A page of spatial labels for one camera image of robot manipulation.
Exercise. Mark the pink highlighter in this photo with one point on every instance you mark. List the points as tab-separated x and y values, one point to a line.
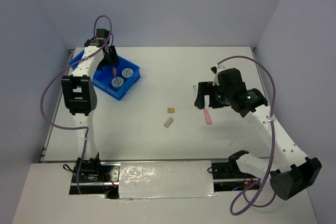
207	116

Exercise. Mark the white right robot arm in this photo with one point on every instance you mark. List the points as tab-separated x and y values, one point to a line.
292	170

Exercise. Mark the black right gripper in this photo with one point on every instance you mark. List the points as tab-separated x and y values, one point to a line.
206	87

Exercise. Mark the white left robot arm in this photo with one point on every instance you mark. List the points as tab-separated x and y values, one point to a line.
81	99

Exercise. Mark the round blue tape roll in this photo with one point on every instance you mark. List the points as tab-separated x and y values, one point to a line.
117	82
127	73

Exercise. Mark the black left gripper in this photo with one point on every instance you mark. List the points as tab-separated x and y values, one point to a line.
114	60

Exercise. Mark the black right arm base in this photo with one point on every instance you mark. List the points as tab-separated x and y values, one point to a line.
227	177

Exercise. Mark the silver foil covered panel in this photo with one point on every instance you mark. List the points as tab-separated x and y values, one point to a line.
172	179

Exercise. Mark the blue divided plastic bin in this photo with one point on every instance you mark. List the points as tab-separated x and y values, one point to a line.
102	80

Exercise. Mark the white rectangular eraser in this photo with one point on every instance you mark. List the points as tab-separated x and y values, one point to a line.
168	122

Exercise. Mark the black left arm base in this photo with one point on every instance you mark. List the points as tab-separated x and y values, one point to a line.
94	178

